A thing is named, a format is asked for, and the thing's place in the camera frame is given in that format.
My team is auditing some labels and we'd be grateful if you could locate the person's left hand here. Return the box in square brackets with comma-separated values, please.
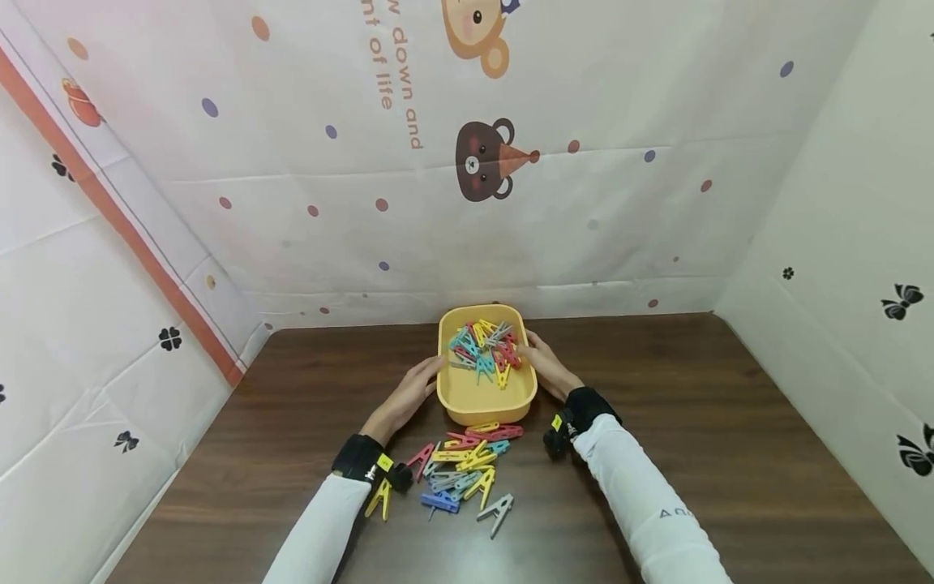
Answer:
[362, 354, 447, 446]

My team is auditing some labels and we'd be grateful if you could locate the person's right hand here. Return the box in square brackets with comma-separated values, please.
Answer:
[518, 328, 585, 403]

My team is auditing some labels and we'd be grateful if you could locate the yellow plastic tray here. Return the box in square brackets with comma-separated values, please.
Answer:
[436, 304, 540, 427]

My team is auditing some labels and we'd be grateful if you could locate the person's left forearm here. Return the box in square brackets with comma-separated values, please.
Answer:
[261, 472, 374, 584]

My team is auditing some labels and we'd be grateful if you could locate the person's right forearm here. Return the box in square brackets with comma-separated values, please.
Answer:
[572, 413, 735, 584]

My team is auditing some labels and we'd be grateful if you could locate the heap of pegs in tray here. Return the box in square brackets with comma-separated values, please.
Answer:
[447, 319, 525, 391]

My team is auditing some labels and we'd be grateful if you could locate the black wrist band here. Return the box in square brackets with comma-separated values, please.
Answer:
[542, 386, 623, 462]
[331, 433, 416, 495]

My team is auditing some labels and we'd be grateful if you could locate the pile of loose coloured pegs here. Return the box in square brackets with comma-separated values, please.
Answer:
[405, 420, 525, 540]

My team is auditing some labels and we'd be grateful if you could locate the single yellow clothes peg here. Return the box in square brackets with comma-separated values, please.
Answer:
[364, 477, 393, 522]

